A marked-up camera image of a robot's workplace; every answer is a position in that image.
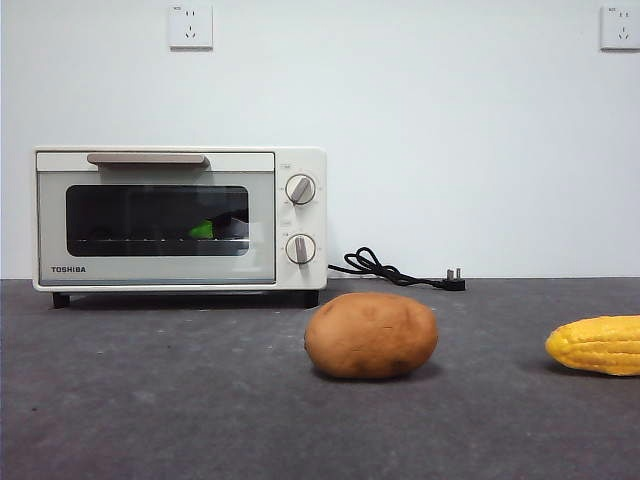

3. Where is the metal wire oven rack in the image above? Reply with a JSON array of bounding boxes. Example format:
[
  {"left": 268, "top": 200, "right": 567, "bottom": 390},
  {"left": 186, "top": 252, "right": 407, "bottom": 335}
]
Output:
[{"left": 74, "top": 234, "right": 250, "bottom": 246}]

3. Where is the brown potato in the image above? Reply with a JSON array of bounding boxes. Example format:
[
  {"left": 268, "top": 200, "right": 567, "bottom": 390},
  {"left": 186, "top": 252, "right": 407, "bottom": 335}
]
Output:
[{"left": 304, "top": 292, "right": 440, "bottom": 380}]

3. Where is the white oven knob, slanted grip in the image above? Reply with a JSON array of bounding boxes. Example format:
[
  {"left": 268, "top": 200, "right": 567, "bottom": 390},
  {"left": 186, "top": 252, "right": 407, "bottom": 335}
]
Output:
[{"left": 284, "top": 173, "right": 317, "bottom": 206}]

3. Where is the black power cable with plug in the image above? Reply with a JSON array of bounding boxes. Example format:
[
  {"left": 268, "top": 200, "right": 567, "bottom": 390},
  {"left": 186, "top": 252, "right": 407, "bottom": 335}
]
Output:
[{"left": 327, "top": 247, "right": 468, "bottom": 292}]

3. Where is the yellow corn cob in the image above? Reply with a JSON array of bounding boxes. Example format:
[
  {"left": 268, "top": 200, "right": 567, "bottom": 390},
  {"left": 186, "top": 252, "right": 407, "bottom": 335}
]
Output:
[{"left": 544, "top": 314, "right": 640, "bottom": 377}]

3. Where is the white wall socket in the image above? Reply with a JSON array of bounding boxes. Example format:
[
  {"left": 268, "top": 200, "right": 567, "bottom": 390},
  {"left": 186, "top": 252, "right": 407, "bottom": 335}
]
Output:
[
  {"left": 168, "top": 2, "right": 215, "bottom": 51},
  {"left": 599, "top": 4, "right": 640, "bottom": 51}
]

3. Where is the white toaster oven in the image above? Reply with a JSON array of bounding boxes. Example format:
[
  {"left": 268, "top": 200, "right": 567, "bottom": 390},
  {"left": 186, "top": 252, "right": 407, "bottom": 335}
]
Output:
[{"left": 32, "top": 145, "right": 330, "bottom": 309}]

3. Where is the white oven knob, upright grip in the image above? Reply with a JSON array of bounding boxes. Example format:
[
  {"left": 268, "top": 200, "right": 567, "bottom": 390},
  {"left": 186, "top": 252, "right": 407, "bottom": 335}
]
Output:
[{"left": 284, "top": 233, "right": 317, "bottom": 266}]

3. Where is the purple eggplant with green stem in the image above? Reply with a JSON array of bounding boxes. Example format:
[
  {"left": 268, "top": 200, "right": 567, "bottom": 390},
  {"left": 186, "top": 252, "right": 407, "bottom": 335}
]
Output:
[{"left": 188, "top": 212, "right": 250, "bottom": 240}]

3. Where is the glass oven door with handle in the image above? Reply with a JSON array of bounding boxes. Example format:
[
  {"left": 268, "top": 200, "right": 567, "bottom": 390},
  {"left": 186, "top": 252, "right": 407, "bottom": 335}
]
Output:
[{"left": 36, "top": 151, "right": 277, "bottom": 287}]

